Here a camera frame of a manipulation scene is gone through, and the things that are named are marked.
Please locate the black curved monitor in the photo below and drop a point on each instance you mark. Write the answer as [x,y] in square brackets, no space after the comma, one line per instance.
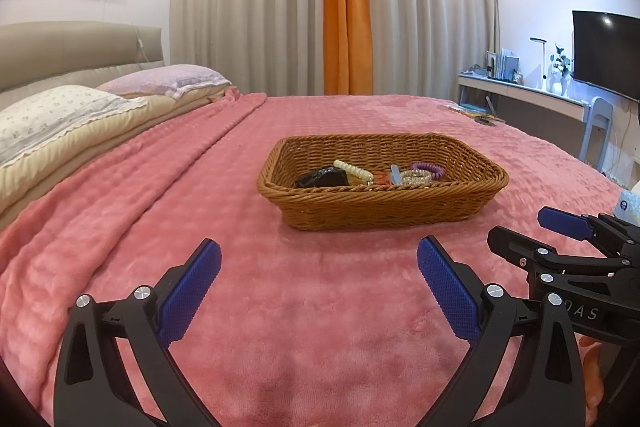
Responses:
[607,52]

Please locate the beige bed headboard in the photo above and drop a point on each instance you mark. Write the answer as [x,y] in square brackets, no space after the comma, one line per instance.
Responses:
[65,52]

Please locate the white floral pillow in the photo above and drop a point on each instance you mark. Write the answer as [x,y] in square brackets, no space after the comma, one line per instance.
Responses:
[55,112]

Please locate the brown wicker basket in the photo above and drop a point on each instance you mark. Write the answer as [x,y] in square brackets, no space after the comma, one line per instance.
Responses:
[380,202]

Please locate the orange curtain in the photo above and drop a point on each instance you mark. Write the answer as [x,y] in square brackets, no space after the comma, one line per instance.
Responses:
[345,2]

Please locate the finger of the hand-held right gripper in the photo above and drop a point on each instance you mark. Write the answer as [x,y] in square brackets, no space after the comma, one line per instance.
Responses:
[515,247]
[565,222]

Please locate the small dark item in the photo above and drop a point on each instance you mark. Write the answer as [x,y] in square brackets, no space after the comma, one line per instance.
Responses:
[490,121]

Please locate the black hair accessory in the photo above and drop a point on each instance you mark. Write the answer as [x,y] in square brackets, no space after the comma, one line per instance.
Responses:
[320,179]

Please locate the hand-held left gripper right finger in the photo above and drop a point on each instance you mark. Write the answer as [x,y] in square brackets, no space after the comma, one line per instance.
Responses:
[447,294]

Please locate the beige curtain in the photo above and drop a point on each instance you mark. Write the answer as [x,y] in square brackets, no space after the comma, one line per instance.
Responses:
[250,2]
[430,2]

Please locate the blue hair clip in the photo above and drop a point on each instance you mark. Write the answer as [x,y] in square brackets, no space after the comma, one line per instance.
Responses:
[395,174]

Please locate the person's right hand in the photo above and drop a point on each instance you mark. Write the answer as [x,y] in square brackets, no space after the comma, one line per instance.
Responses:
[592,367]

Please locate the tissue pack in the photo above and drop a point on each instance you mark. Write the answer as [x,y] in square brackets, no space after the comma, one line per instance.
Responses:
[627,207]

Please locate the light blue chair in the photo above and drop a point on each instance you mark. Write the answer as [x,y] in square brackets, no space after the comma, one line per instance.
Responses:
[597,127]

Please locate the white vase with plant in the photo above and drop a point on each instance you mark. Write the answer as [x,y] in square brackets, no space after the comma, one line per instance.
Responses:
[561,72]

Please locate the pink blanket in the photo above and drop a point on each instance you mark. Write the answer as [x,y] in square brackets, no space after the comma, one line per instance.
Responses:
[150,232]

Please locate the white desk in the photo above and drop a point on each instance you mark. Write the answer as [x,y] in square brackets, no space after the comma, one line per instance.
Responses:
[525,94]

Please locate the beige quilt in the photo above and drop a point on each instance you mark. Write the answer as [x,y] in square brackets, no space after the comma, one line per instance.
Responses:
[100,132]

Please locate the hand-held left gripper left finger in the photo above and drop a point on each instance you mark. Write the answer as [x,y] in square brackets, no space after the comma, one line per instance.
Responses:
[192,289]

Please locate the white desk lamp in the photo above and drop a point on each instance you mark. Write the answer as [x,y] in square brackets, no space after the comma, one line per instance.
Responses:
[542,62]

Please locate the lilac pillow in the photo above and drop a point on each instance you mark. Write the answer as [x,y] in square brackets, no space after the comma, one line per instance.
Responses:
[165,77]

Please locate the books on desk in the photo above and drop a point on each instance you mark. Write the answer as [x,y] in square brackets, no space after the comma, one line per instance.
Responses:
[505,64]

